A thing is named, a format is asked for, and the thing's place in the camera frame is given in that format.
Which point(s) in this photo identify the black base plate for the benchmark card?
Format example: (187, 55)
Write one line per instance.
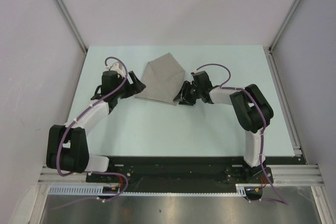
(182, 175)

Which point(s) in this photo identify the light blue cable duct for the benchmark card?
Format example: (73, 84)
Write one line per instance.
(84, 190)

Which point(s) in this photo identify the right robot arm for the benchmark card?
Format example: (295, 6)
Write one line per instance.
(250, 106)

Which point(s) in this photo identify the aluminium rail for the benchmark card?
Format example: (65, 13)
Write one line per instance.
(296, 175)
(291, 127)

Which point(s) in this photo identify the grey cloth napkin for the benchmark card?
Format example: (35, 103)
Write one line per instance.
(163, 78)

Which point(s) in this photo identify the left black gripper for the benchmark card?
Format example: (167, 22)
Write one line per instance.
(136, 87)

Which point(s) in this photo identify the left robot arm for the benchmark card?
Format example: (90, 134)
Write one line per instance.
(67, 148)

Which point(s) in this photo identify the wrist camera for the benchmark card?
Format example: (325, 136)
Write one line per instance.
(117, 67)
(194, 72)

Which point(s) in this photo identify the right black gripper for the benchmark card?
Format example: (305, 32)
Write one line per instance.
(184, 94)

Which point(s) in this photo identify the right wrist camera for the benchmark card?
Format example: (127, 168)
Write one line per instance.
(194, 72)

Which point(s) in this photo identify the front aluminium rail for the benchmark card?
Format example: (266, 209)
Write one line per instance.
(296, 175)

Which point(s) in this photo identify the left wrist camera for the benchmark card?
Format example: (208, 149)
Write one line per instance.
(117, 67)

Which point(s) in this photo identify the aluminium frame post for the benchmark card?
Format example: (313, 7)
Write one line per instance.
(284, 25)
(71, 25)

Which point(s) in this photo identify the right side aluminium rail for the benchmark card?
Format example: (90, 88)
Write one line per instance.
(291, 127)

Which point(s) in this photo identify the left aluminium frame post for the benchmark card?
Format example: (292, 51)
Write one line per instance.
(71, 25)

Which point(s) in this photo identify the right aluminium frame post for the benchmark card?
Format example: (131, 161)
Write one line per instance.
(284, 25)

